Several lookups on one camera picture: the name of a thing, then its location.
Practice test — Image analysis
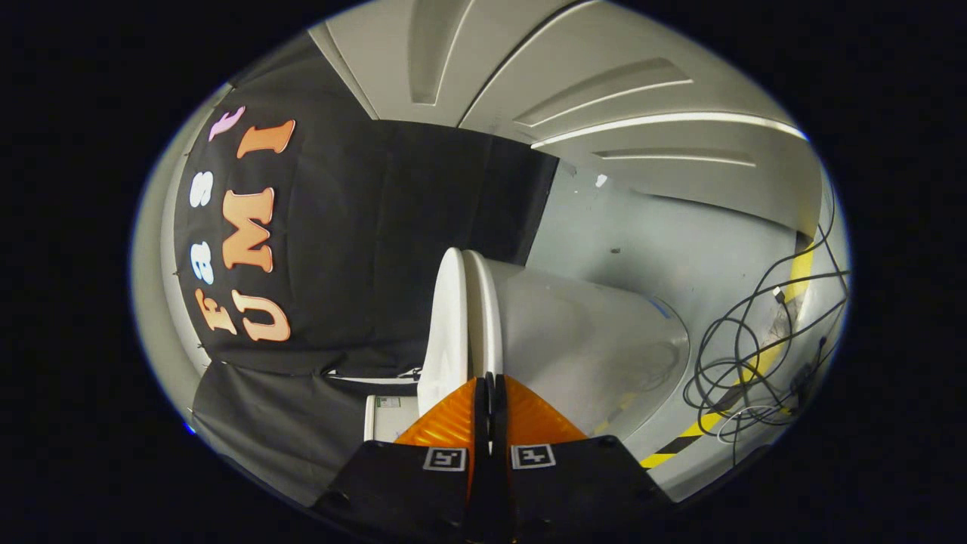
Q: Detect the white toilet seat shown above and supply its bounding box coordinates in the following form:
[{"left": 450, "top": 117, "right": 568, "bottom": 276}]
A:
[{"left": 462, "top": 249, "right": 506, "bottom": 380}]

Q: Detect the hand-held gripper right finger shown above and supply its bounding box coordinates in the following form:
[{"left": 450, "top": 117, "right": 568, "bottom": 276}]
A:
[{"left": 491, "top": 372, "right": 675, "bottom": 544}]

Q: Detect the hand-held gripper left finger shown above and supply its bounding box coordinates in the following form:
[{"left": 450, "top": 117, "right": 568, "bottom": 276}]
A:
[{"left": 313, "top": 373, "right": 493, "bottom": 544}]

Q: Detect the tangle of black cables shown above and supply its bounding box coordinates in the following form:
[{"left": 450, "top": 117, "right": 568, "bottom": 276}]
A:
[{"left": 682, "top": 172, "right": 852, "bottom": 467}]

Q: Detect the yellow black floor tape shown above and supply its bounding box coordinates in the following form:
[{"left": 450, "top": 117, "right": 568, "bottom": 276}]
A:
[{"left": 639, "top": 240, "right": 818, "bottom": 470}]

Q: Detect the white toilet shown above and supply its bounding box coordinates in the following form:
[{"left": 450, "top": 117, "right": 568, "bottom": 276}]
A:
[{"left": 363, "top": 255, "right": 691, "bottom": 444}]

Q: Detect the black backdrop cloth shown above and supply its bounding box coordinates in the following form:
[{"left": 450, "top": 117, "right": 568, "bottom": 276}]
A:
[{"left": 172, "top": 33, "right": 561, "bottom": 508}]

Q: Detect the white toilet lid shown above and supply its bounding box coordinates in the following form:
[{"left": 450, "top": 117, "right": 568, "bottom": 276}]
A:
[{"left": 417, "top": 247, "right": 471, "bottom": 418}]

